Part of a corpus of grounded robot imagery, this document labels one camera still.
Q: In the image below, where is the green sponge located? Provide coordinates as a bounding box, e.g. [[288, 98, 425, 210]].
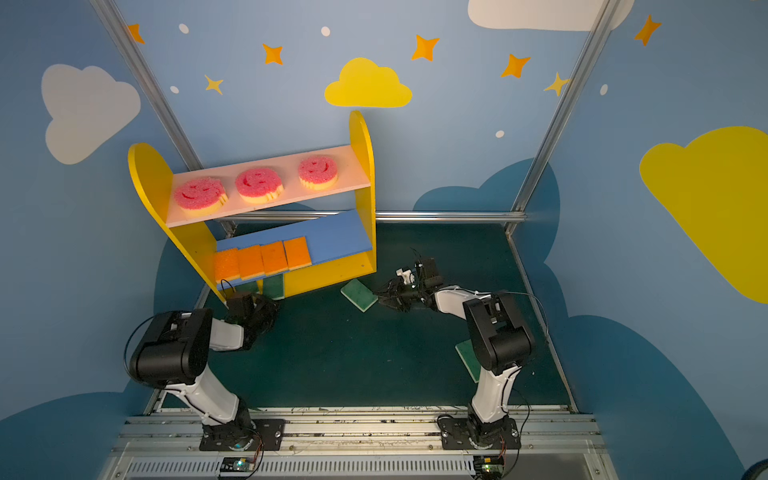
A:
[[262, 274, 285, 300], [455, 340, 481, 384], [235, 281, 260, 294], [341, 279, 378, 312]]

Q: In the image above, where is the orange sponge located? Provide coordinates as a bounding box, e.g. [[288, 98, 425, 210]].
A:
[[283, 237, 312, 271], [237, 245, 265, 281], [260, 241, 289, 276], [214, 248, 240, 283]]

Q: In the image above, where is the pink smiley sponge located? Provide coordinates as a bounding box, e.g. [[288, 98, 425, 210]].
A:
[[235, 168, 284, 204], [298, 155, 338, 191], [173, 177, 229, 217]]

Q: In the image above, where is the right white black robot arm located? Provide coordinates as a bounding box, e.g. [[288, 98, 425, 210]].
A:
[[376, 258, 536, 439]]

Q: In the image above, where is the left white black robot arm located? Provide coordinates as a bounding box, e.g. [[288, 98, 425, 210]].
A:
[[123, 292, 279, 429]]

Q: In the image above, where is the yellow shelf with pink and blue boards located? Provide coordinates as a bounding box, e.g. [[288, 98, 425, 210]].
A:
[[128, 111, 377, 297]]

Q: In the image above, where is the back aluminium floor bar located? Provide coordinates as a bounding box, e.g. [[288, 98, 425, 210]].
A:
[[228, 211, 526, 224]]

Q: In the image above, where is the left small circuit board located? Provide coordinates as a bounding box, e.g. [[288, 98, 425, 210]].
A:
[[218, 457, 257, 477]]

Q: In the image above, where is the small circuit board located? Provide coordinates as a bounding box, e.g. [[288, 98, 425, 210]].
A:
[[472, 456, 506, 480], [218, 457, 257, 477]]

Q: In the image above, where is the right small circuit board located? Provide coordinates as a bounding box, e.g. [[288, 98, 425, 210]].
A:
[[472, 456, 506, 480]]

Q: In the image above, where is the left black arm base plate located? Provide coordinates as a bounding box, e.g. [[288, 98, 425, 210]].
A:
[[199, 418, 286, 452]]

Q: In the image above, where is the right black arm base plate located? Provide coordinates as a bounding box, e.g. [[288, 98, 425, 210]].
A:
[[436, 415, 521, 450]]

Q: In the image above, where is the aluminium rail frame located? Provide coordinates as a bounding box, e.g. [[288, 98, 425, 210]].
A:
[[100, 405, 618, 479]]

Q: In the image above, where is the left aluminium corner post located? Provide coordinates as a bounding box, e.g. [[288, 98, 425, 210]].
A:
[[90, 0, 203, 171]]

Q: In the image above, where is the aluminium corner post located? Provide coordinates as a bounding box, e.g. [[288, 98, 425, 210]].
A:
[[90, 0, 203, 171], [504, 0, 622, 240]]

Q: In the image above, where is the right aluminium corner post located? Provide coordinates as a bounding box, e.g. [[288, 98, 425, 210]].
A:
[[504, 0, 622, 240]]

